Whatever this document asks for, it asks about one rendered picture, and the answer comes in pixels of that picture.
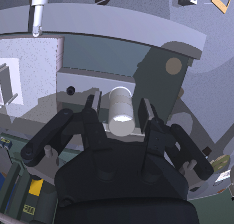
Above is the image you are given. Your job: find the grey steel stud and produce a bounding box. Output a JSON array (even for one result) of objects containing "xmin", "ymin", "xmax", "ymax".
[{"xmin": 5, "ymin": 93, "xmax": 19, "ymax": 106}]

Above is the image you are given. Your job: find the grey die plate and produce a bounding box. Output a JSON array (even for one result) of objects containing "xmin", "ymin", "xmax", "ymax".
[{"xmin": 24, "ymin": 123, "xmax": 212, "ymax": 193}]

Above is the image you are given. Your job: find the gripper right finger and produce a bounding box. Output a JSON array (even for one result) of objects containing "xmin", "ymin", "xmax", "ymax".
[{"xmin": 137, "ymin": 98, "xmax": 214, "ymax": 181}]

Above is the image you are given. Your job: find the white cylinder handle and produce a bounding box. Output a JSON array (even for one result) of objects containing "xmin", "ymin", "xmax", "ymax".
[{"xmin": 108, "ymin": 86, "xmax": 136, "ymax": 137}]

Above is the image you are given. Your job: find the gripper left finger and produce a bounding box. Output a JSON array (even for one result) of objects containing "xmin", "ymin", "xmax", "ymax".
[{"xmin": 20, "ymin": 90, "xmax": 112, "ymax": 168}]

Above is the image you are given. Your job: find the grey curved press frame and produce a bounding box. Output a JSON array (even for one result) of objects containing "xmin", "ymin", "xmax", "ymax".
[{"xmin": 0, "ymin": 3, "xmax": 207, "ymax": 60}]

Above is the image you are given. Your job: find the small brown box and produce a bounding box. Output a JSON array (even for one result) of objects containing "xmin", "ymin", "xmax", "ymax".
[{"xmin": 201, "ymin": 146, "xmax": 213, "ymax": 159}]

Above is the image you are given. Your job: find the grey guide pin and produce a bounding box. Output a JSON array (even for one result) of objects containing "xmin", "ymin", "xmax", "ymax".
[
  {"xmin": 186, "ymin": 159, "xmax": 197, "ymax": 172},
  {"xmin": 44, "ymin": 145, "xmax": 53, "ymax": 158}
]

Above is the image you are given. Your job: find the grey slide block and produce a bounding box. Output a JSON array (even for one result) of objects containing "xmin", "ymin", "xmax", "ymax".
[{"xmin": 56, "ymin": 67, "xmax": 137, "ymax": 109}]

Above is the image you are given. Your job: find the speckled grey block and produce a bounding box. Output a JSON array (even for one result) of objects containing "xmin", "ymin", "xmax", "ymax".
[{"xmin": 0, "ymin": 35, "xmax": 65, "ymax": 125}]

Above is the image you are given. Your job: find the white paper label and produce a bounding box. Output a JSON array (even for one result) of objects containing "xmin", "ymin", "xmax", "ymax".
[{"xmin": 214, "ymin": 169, "xmax": 231, "ymax": 183}]

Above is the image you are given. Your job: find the orange open frame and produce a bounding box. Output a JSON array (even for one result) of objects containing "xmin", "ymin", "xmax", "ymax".
[{"xmin": 210, "ymin": 0, "xmax": 234, "ymax": 15}]

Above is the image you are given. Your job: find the black round knob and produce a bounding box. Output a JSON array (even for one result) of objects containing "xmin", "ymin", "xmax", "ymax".
[{"xmin": 66, "ymin": 85, "xmax": 76, "ymax": 96}]

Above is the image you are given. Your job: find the tan round disc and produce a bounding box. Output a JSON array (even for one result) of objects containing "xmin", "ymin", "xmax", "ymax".
[{"xmin": 165, "ymin": 57, "xmax": 183, "ymax": 75}]

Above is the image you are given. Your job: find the grey metal rod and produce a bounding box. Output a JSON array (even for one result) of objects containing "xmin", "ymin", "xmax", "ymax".
[{"xmin": 0, "ymin": 212, "xmax": 25, "ymax": 224}]

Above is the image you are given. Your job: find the blue clamp block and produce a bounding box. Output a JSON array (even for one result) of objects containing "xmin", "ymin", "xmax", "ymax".
[{"xmin": 0, "ymin": 137, "xmax": 13, "ymax": 151}]

